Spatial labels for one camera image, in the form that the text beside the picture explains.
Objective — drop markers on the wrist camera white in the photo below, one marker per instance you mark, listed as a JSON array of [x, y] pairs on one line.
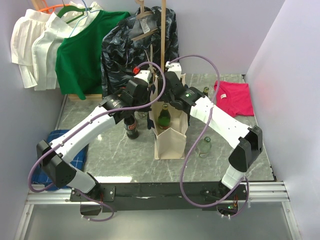
[[145, 75], [174, 67]]

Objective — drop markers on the wooden clothes rack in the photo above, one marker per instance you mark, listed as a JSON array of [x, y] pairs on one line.
[[169, 40]]

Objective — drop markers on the pink folded t-shirt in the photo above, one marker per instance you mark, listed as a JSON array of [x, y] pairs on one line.
[[235, 99]]

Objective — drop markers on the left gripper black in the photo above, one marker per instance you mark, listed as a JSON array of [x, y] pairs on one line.
[[148, 95]]

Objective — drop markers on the wooden hanger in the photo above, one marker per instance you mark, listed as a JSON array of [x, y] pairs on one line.
[[144, 24]]

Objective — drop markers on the green hanger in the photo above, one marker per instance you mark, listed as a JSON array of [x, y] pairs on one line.
[[70, 12]]

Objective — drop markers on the orange hanger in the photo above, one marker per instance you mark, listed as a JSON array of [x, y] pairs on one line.
[[45, 8]]

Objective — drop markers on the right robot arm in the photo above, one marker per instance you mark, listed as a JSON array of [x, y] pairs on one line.
[[246, 141]]

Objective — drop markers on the dark patterned hanging shirt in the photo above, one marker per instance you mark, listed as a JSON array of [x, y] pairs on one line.
[[120, 55]]

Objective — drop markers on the cream canvas tote bag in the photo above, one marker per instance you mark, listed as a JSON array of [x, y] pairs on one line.
[[169, 144]]

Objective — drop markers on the green Perrier bottle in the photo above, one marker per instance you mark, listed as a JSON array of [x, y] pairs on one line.
[[206, 91], [164, 118]]

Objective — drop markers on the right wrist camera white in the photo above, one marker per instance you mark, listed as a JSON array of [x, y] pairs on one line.
[[174, 67]]

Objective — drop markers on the white hanging blouse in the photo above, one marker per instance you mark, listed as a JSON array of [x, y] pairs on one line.
[[35, 40]]

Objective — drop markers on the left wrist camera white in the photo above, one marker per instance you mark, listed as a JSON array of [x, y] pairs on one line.
[[145, 75]]

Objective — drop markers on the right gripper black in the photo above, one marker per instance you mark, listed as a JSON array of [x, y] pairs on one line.
[[180, 82]]

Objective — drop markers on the green hanging t-shirt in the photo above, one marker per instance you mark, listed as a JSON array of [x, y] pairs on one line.
[[78, 59]]

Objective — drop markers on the aluminium rail frame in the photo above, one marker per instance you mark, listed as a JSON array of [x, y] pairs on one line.
[[244, 194]]

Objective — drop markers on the Coca-Cola glass bottle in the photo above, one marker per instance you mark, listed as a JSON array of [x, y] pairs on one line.
[[130, 126]]

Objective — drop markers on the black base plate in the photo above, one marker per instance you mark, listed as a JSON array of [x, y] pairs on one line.
[[159, 195]]

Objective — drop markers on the clear Chang soda bottle right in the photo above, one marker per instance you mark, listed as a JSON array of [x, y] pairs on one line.
[[204, 147]]

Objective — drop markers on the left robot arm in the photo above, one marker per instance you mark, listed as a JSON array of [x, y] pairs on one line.
[[55, 157]]

